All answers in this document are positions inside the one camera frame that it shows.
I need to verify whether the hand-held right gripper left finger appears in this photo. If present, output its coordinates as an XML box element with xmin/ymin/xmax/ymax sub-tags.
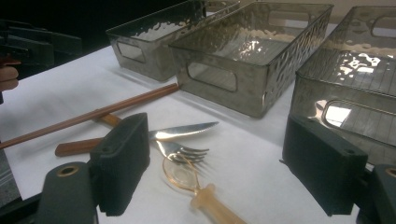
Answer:
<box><xmin>35</xmin><ymin>112</ymin><xmax>151</xmax><ymax>224</ymax></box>

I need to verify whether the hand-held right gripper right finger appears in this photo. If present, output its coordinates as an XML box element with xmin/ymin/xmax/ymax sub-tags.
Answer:
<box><xmin>281</xmin><ymin>113</ymin><xmax>396</xmax><ymax>224</ymax></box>

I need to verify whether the wooden handled table knife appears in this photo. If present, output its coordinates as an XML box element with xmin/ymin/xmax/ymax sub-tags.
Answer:
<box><xmin>54</xmin><ymin>120</ymin><xmax>219</xmax><ymax>158</ymax></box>

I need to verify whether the smoky clear plastic bin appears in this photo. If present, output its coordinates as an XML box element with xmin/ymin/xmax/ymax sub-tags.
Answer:
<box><xmin>106</xmin><ymin>0</ymin><xmax>241</xmax><ymax>82</ymax></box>
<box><xmin>289</xmin><ymin>5</ymin><xmax>396</xmax><ymax>166</ymax></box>
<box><xmin>168</xmin><ymin>1</ymin><xmax>334</xmax><ymax>119</ymax></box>

